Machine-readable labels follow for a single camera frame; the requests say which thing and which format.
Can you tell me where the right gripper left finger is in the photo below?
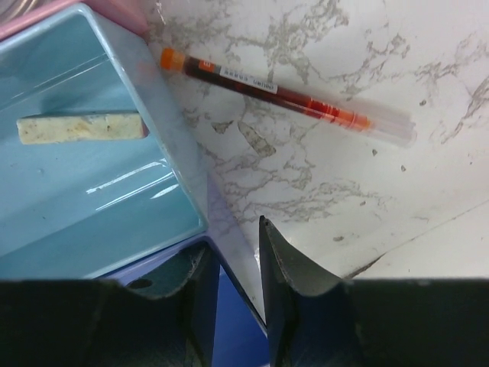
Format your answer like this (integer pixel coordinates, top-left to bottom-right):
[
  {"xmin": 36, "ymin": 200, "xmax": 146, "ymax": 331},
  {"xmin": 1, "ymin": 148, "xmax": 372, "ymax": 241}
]
[{"xmin": 1, "ymin": 242, "xmax": 220, "ymax": 366}]

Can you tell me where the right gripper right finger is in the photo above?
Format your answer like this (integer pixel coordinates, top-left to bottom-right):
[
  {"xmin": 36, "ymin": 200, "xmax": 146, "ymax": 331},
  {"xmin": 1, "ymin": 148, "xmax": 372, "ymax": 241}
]
[{"xmin": 259, "ymin": 217, "xmax": 488, "ymax": 366}]

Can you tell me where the purple blue bin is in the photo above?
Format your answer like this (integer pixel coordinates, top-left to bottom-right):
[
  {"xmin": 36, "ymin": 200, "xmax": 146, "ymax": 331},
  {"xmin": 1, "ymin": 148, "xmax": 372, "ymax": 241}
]
[{"xmin": 86, "ymin": 241, "xmax": 269, "ymax": 366}]

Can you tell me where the beige eraser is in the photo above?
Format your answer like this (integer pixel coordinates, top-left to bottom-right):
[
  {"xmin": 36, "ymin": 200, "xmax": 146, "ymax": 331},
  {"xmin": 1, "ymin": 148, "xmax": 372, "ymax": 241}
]
[{"xmin": 17, "ymin": 112, "xmax": 149, "ymax": 145}]

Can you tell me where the light blue bin middle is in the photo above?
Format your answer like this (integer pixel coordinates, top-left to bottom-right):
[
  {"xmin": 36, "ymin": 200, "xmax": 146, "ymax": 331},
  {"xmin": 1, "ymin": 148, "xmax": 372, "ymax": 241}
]
[{"xmin": 1, "ymin": 15, "xmax": 208, "ymax": 280}]

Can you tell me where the right red pen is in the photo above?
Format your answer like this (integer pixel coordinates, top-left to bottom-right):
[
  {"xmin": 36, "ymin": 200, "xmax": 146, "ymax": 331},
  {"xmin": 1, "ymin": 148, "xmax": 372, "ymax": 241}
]
[{"xmin": 160, "ymin": 48, "xmax": 416, "ymax": 146}]

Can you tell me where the pink bin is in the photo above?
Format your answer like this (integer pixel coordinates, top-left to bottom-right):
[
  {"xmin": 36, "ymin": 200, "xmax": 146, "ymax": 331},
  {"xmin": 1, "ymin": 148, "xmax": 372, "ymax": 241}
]
[{"xmin": 1, "ymin": 1, "xmax": 148, "ymax": 41}]

